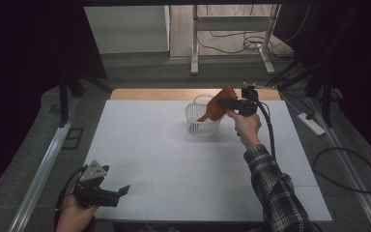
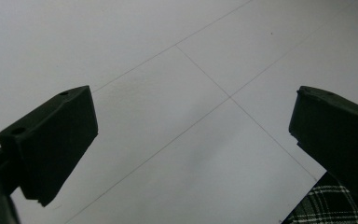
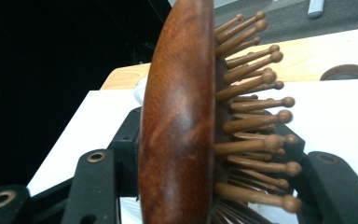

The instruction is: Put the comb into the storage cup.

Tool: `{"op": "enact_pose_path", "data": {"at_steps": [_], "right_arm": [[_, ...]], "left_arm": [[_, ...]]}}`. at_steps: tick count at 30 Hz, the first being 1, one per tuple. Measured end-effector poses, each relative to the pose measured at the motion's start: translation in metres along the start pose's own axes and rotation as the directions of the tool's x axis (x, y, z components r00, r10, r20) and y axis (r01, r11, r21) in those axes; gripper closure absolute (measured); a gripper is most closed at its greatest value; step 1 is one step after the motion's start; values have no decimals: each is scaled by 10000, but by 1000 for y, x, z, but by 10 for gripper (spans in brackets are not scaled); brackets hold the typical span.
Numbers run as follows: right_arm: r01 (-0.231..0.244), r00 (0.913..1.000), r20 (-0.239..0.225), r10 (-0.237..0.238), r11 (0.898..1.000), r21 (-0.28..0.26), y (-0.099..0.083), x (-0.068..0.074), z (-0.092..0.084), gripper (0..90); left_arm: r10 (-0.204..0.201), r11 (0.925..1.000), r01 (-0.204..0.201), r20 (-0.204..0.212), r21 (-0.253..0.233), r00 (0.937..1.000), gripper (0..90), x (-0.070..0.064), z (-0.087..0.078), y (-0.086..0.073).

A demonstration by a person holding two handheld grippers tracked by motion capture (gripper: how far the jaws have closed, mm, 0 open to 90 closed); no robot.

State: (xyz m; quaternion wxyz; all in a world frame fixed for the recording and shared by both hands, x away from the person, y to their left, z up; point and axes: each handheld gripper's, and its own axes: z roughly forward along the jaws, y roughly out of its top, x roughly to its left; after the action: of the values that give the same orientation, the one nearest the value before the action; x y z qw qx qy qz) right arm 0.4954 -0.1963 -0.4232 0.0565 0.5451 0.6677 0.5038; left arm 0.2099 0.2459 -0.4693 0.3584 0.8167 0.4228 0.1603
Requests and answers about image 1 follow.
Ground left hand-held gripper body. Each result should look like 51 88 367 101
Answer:
73 159 120 208

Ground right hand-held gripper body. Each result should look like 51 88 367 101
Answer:
236 82 261 118

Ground brown wooden spatula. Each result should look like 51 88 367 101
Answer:
196 84 240 123

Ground white plastic basket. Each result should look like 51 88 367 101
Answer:
185 93 223 138

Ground person's right hand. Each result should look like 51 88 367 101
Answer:
226 108 263 150

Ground person's left hand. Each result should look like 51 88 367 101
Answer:
54 192 100 232

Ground white board sheet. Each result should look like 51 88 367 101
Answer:
84 99 333 223

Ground black tripod legs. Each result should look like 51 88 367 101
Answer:
266 57 336 128

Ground white power strip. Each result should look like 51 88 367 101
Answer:
297 112 327 137

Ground wooden table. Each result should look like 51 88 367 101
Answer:
109 88 282 102

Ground black stand legs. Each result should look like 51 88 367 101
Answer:
57 69 112 128

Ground black curtain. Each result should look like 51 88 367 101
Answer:
0 0 108 207
271 0 371 162

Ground white cabinet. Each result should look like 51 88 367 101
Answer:
83 5 171 55

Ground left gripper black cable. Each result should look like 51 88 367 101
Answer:
53 164 89 231

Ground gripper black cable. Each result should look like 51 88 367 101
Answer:
253 96 277 162
53 164 89 231

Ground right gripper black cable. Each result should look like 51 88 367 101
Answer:
253 96 277 162

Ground black floor frame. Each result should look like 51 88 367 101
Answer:
62 127 85 151

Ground metal floor rail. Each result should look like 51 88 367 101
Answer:
7 96 81 232
304 96 371 232

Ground tangled black floor cables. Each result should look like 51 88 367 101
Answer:
195 28 295 62

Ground white metal desk frame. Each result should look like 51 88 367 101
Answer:
189 4 277 76

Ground black floor cable loop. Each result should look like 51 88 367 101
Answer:
311 146 371 194

